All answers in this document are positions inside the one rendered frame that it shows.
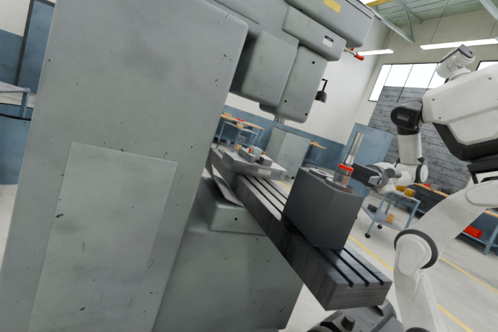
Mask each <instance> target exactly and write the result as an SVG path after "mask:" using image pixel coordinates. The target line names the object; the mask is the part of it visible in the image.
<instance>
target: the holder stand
mask: <svg viewBox="0 0 498 332"><path fill-rule="evenodd" d="M364 199H365V198H364V197H362V196H360V195H359V194H357V193H355V192H354V191H353V188H352V187H351V186H350V185H347V186H344V185H340V184H338V183H336V182H334V181H333V176H332V175H330V174H329V173H326V172H324V171H321V170H318V169H316V168H312V167H310V170H308V169H304V168H301V167H299V169H298V171H297V174H296V177H295V179H294V182H293V185H292V188H291V189H290V193H289V195H288V199H287V201H286V203H285V206H284V209H283V213H284V214H285V215H286V216H287V217H288V218H289V220H291V221H292V223H293V224H294V225H295V226H296V227H297V228H298V230H299V231H300V232H301V233H302V234H303V236H304V237H305V238H306V239H307V240H308V241H309V242H310V243H311V244H312V245H313V246H314V247H319V248H330V249H336V250H343V248H344V246H345V243H346V241H347V239H348V236H349V234H350V232H351V229H352V227H353V224H354V222H355V220H356V217H357V215H358V213H359V210H360V208H361V206H362V203H363V201H364Z"/></svg>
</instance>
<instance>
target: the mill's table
mask: <svg viewBox="0 0 498 332"><path fill-rule="evenodd" d="M224 152H225V151H224V150H221V149H218V150H217V149H216V148H214V147H211V148H210V157H211V162H212V165H213V166H214V167H215V168H216V170H217V171H218V172H219V174H220V175H221V176H222V178H223V179H224V180H225V181H226V183H227V184H228V185H229V187H230V188H231V190H232V191H233V192H234V193H235V194H236V196H237V197H238V198H239V200H240V201H241V202H242V204H243V205H244V206H245V207H246V209H247V210H248V211H249V213H250V214H251V216H252V217H253V218H254V219H255V220H256V222H257V223H258V224H259V226H260V227H261V229H263V231H264V232H265V233H266V235H267V236H268V237H269V239H270V240H271V241H272V243H273V244H274V245H275V246H276V248H277V249H278V250H279V252H280V253H281V254H282V255H283V256H284V258H285V259H286V261H287V262H288V264H289V265H290V266H291V267H292V268H293V270H294V271H295V272H296V274H297V275H298V276H299V278H300V279H301V280H302V281H303V282H304V284H305V285H306V287H307V288H308V290H309V291H310V292H311V293H312V294H313V296H314V297H315V298H316V300H317V301H318V302H319V304H320V305H321V306H322V307H323V309H324V310H325V311H335V310H342V309H349V308H362V307H369V306H376V305H382V304H383V302H384V301H385V298H386V296H387V294H388V291H389V290H390V288H391V286H392V283H393V281H392V280H390V279H389V278H388V277H387V276H386V275H385V274H384V273H382V272H381V271H380V270H379V269H377V268H376V267H375V266H374V265H372V264H371V263H370V262H369V261H368V260H367V259H366V258H364V257H363V256H362V255H361V254H359V253H358V252H357V251H355V250H354V249H353V248H352V247H351V246H350V245H349V244H347V243H345V246H344V248H343V250H336V249H330V248H319V247H314V246H313V245H312V244H311V243H310V242H309V241H308V240H307V239H306V238H305V237H304V236H303V234H302V233H301V232H300V231H299V230H298V228H297V227H296V226H295V225H294V224H293V223H292V221H291V220H289V218H288V217H287V216H286V215H285V214H284V213H283V209H284V206H285V203H286V201H287V199H288V194H287V193H286V192H284V191H283V189H281V188H280V187H279V186H278V185H276V184H275V183H274V182H272V181H271V180H270V179H264V178H259V177H255V176H248V175H244V174H239V173H232V172H230V171H229V170H228V169H227V168H226V167H225V166H224V165H223V164H222V163H221V160H222V157H223V154H224Z"/></svg>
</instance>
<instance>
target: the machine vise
mask: <svg viewBox="0 0 498 332"><path fill-rule="evenodd" d="M255 159H256V156H254V155H253V154H252V153H248V151H247V150H246V149H244V148H241V147H240V148H239V152H238V154H237V153H231V152H227V151H225V152H224V154H223V157H222V160H221V163H222V164H223V165H224V166H225V167H226V168H227V169H228V170H229V171H230V172H232V173H239V174H244V175H248V176H255V177H259V178H264V179H272V180H276V181H280V182H283V181H284V179H285V176H286V173H287V171H286V170H285V169H284V168H282V167H280V166H279V165H277V164H276V163H274V162H273V163H272V165H271V167H267V166H264V165H261V164H260V163H258V162H257V161H256V160H255Z"/></svg>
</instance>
